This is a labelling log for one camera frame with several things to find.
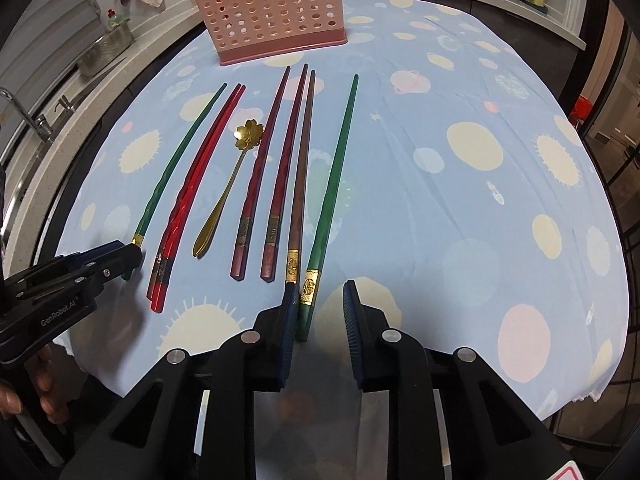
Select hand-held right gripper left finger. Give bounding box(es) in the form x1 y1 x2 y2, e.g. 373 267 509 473
59 285 299 480

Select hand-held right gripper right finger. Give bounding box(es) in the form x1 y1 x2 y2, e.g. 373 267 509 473
342 282 583 480

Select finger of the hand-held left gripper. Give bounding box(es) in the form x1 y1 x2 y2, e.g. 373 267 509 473
20 246 144 306
5 241 126 286

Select green chopstick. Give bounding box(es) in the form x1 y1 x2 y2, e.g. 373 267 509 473
295 74 361 344
121 82 228 281

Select brown chopstick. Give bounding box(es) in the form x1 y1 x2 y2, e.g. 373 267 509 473
284 70 317 288

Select gold flower spoon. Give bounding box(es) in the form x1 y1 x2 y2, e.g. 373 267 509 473
192 117 265 260

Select pink perforated utensil holder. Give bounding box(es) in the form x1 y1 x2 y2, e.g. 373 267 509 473
189 0 348 67

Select person's left hand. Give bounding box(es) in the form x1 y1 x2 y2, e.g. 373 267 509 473
0 345 71 431

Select blue printed tablecloth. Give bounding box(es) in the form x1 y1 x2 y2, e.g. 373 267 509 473
52 0 631 418

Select steel faucet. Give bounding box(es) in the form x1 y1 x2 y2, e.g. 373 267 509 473
0 87 53 143

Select steel colander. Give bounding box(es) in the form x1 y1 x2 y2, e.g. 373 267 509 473
75 22 136 78

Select green dish soap bottle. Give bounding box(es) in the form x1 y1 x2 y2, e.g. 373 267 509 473
105 7 132 36

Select black framed glass door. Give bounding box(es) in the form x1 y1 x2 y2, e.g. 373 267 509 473
575 0 640 241

